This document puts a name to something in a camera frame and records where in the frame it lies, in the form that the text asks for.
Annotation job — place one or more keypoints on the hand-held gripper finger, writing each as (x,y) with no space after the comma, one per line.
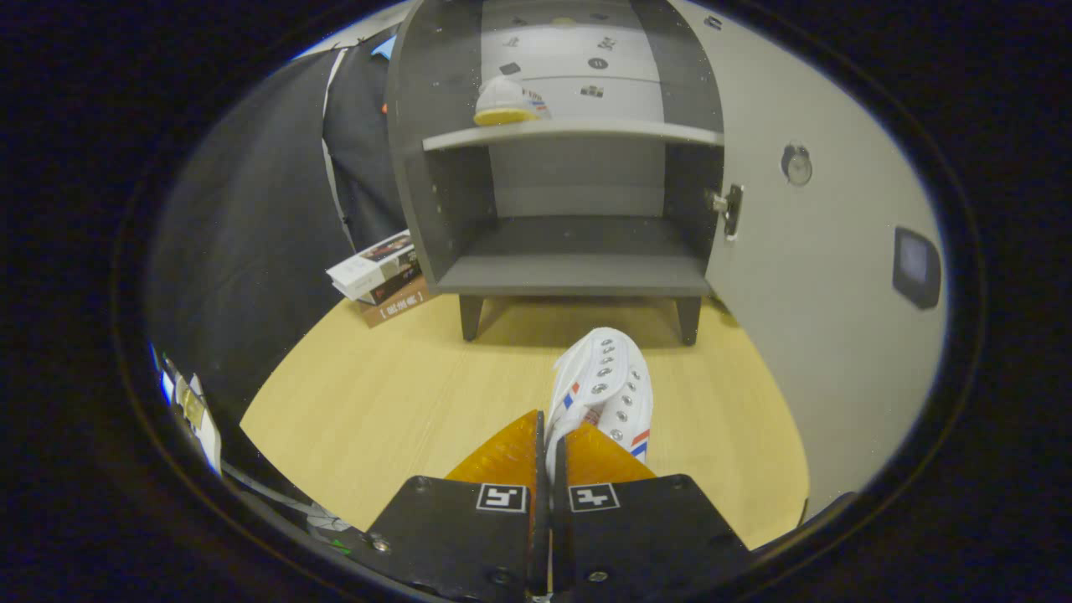
(540,544)
(559,536)

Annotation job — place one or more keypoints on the dark grey shoe cabinet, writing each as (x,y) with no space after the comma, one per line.
(578,251)

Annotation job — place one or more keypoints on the beige shoe cabinet door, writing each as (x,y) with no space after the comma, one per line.
(821,352)

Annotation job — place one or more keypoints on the metal door hinge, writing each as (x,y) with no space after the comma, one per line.
(730,209)

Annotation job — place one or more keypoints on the brown book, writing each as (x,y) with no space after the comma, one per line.
(398,306)

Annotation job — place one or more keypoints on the dark book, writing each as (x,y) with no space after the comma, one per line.
(398,283)

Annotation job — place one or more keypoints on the black backdrop cloth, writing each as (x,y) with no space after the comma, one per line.
(251,251)

